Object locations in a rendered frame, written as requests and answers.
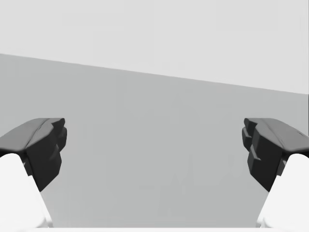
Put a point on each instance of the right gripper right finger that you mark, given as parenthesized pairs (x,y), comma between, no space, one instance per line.
(265,154)

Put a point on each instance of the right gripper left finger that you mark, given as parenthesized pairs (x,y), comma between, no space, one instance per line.
(41,154)

